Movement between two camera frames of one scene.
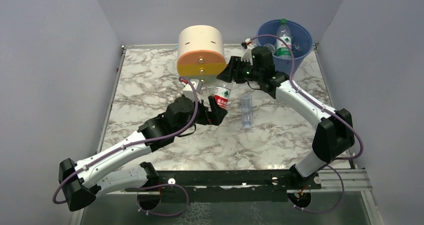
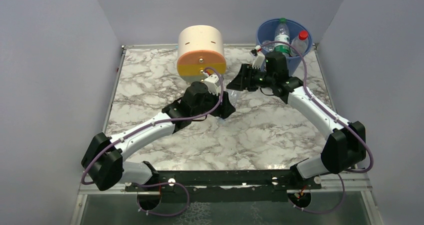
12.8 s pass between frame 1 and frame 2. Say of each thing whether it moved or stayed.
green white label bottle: stayed
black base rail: stayed
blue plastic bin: stayed
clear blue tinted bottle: moved
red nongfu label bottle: moved
